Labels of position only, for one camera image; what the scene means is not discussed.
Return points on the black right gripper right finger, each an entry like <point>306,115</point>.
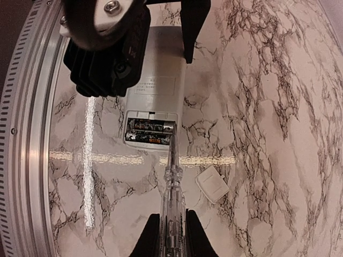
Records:
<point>197,242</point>

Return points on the black AAA battery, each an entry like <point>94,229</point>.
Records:
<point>151,125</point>
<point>148,137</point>

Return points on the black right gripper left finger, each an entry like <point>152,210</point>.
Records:
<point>148,242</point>

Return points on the white battery cover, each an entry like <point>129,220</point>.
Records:
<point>212,184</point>

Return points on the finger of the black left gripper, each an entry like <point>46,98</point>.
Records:
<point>193,15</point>

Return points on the clear handle screwdriver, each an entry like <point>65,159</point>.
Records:
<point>172,224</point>

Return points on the aluminium front rail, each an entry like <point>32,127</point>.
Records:
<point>26,110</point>

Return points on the white remote control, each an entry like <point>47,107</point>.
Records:
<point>159,94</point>

